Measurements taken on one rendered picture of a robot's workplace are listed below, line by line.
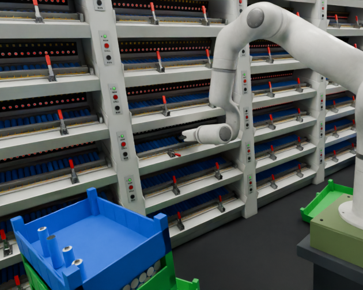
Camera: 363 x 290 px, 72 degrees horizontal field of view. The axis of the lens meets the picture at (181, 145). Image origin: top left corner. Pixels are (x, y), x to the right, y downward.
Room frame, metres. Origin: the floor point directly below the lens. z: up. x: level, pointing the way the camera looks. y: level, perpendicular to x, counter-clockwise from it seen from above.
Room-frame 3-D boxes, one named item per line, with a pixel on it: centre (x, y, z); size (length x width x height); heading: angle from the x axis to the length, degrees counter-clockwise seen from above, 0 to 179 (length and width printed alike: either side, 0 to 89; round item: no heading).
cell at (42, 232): (0.48, 0.31, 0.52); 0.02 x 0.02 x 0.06
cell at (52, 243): (0.44, 0.27, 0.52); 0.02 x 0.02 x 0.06
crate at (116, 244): (0.49, 0.22, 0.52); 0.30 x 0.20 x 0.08; 46
